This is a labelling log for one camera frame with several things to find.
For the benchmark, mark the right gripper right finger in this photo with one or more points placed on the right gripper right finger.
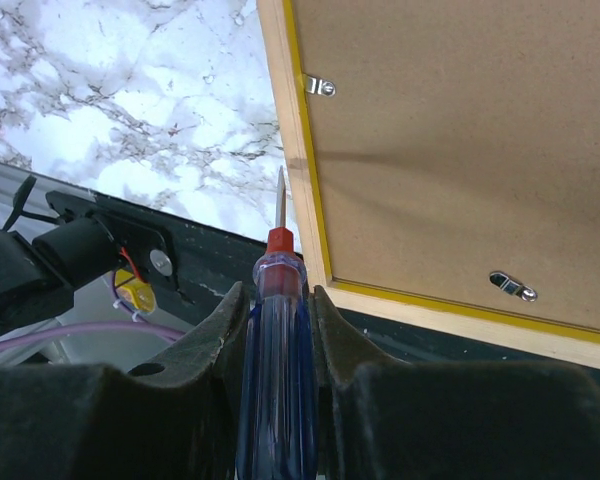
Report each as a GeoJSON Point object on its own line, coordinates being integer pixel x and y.
{"type": "Point", "coordinates": [384, 418]}

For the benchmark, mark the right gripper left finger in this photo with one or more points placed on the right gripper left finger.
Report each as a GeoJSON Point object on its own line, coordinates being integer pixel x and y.
{"type": "Point", "coordinates": [172, 417]}

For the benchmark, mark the yellow picture frame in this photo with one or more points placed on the yellow picture frame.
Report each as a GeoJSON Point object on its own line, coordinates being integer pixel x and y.
{"type": "Point", "coordinates": [444, 161]}

